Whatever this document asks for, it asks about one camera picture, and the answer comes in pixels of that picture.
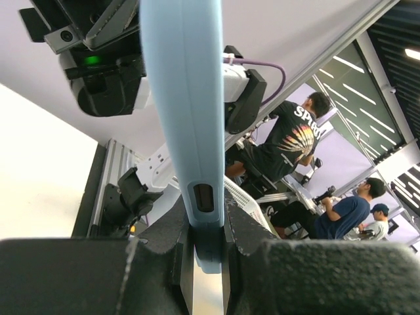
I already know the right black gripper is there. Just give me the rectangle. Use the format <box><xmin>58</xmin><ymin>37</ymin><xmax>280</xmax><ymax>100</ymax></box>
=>
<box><xmin>19</xmin><ymin>0</ymin><xmax>146</xmax><ymax>117</ymax></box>

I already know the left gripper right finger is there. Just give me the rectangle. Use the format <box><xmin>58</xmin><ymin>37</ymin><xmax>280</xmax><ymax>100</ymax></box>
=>
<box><xmin>222</xmin><ymin>192</ymin><xmax>419</xmax><ymax>314</ymax></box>

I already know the aluminium front rail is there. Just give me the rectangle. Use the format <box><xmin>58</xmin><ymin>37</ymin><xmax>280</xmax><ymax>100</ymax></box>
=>
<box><xmin>88</xmin><ymin>139</ymin><xmax>147</xmax><ymax>238</ymax></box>

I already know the person in blue cap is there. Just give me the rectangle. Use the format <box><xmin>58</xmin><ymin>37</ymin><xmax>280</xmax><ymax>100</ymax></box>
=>
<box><xmin>356</xmin><ymin>203</ymin><xmax>389</xmax><ymax>241</ymax></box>

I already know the light blue phone case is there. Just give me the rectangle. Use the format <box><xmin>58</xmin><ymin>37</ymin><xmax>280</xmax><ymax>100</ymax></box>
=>
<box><xmin>139</xmin><ymin>1</ymin><xmax>224</xmax><ymax>274</ymax></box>

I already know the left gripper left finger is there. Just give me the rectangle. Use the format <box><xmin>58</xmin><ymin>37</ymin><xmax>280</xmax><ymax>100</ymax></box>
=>
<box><xmin>1</xmin><ymin>199</ymin><xmax>193</xmax><ymax>314</ymax></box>

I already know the person in navy t-shirt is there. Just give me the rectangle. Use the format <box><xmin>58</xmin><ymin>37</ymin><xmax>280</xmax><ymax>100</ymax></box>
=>
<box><xmin>314</xmin><ymin>177</ymin><xmax>387</xmax><ymax>240</ymax></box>

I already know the person in black t-shirt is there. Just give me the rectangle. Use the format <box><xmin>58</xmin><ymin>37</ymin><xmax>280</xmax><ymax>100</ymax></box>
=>
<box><xmin>225</xmin><ymin>92</ymin><xmax>331</xmax><ymax>182</ymax></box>

